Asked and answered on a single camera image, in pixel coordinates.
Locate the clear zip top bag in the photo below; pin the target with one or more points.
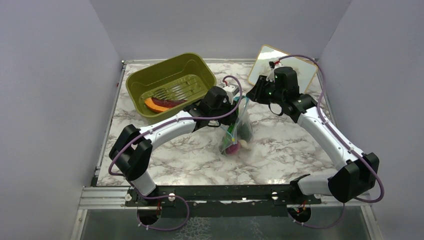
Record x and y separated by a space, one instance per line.
242 117

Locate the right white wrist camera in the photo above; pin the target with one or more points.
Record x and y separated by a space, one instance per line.
273 65

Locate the red meat slice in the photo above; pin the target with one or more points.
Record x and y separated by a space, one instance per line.
166 103

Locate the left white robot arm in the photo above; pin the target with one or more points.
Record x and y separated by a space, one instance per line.
132 150

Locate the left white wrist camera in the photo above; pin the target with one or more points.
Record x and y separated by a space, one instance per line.
232 91

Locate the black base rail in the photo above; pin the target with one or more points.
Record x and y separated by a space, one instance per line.
205 201

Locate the wood framed whiteboard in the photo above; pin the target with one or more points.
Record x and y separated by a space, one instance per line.
304 68

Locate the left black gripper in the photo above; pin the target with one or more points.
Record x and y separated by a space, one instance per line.
228 121

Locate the purple red onion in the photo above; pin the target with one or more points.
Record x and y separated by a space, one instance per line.
232 149

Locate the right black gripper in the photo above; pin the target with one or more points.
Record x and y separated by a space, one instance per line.
256 93

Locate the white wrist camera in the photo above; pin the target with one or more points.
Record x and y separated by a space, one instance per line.
232 91
273 65

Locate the dark green avocado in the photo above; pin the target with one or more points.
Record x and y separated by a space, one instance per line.
245 131

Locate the white garlic piece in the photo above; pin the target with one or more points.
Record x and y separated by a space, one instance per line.
244 144

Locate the olive green plastic bin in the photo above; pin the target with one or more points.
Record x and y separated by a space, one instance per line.
183 77

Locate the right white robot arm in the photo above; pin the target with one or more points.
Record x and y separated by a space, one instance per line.
356 170

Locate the orange squash slice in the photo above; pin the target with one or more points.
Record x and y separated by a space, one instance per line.
154 107

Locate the green chili pepper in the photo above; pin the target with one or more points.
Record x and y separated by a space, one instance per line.
228 138

